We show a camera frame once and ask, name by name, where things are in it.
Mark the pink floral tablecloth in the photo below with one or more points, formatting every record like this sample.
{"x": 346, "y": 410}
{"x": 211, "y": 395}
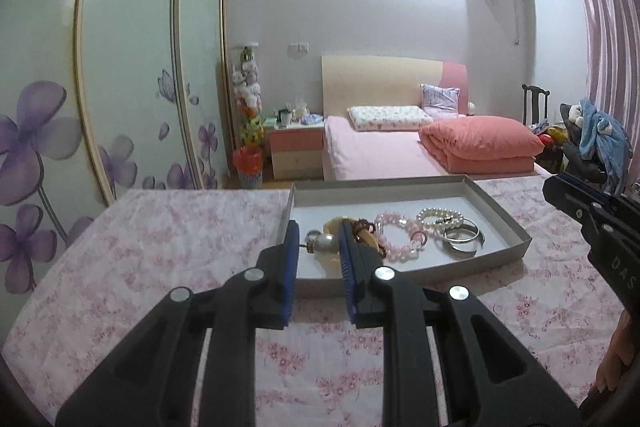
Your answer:
{"x": 125, "y": 257}

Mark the white wall switch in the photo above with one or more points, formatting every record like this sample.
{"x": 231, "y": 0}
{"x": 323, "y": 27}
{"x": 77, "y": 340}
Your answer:
{"x": 299, "y": 49}

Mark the pink curtain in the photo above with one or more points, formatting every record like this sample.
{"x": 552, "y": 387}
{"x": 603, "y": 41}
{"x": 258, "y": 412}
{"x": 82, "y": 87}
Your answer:
{"x": 610, "y": 32}

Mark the blue plush clothing pile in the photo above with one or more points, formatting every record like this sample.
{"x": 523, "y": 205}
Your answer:
{"x": 600, "y": 137}

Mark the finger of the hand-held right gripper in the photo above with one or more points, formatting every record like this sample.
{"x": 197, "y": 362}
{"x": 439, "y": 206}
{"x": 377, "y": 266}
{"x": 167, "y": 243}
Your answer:
{"x": 565, "y": 199}

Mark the white cup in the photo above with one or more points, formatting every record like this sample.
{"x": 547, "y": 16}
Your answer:
{"x": 286, "y": 118}

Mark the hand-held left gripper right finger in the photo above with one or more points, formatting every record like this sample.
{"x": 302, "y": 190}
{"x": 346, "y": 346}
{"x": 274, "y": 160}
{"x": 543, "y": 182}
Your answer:
{"x": 350, "y": 277}

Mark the white floral pillow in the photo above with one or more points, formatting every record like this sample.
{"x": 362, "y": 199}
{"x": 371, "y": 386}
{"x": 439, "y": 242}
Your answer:
{"x": 390, "y": 118}

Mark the plush toy bouquet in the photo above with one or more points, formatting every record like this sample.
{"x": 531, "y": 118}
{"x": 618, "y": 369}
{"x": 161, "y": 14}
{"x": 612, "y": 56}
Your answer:
{"x": 248, "y": 92}

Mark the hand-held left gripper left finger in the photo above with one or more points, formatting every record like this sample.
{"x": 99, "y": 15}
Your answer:
{"x": 289, "y": 277}

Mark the dark wooden chair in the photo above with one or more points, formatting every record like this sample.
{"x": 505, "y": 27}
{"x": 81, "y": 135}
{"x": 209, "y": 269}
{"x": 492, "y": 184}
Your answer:
{"x": 532, "y": 104}

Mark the purple print pillow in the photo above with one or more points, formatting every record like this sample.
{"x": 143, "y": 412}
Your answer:
{"x": 440, "y": 97}

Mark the blue cloth item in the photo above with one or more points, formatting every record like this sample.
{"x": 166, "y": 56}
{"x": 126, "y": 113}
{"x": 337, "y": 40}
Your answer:
{"x": 312, "y": 120}

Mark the red basket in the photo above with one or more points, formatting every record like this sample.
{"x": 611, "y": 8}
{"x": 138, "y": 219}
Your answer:
{"x": 248, "y": 164}

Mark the folded pink quilt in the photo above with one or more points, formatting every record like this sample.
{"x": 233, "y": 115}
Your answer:
{"x": 475, "y": 142}

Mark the yellow bangle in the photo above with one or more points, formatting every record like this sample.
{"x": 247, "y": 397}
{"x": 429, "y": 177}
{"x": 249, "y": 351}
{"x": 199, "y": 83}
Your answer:
{"x": 335, "y": 223}

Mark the flower print sliding wardrobe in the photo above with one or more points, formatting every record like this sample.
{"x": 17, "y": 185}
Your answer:
{"x": 125, "y": 57}

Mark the beige and pink headboard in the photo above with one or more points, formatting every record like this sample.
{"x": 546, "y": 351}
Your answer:
{"x": 380, "y": 82}

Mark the grey tray box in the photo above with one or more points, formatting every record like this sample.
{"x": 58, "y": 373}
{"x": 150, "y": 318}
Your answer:
{"x": 350, "y": 202}

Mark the pink and beige nightstand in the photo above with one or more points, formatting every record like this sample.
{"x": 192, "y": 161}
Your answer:
{"x": 295, "y": 152}

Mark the pearl earring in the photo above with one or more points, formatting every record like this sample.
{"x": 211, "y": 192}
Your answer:
{"x": 325, "y": 243}

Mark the person's right hand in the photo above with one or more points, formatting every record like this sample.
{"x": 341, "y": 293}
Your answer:
{"x": 617, "y": 357}

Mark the thin silver bangle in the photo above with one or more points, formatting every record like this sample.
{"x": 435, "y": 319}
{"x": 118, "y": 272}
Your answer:
{"x": 481, "y": 237}

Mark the wide silver bangle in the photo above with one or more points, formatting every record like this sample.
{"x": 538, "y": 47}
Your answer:
{"x": 460, "y": 248}

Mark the white pipe cover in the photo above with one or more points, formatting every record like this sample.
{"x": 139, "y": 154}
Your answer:
{"x": 522, "y": 14}

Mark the pink bed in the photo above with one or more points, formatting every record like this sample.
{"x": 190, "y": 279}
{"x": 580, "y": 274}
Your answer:
{"x": 370, "y": 152}

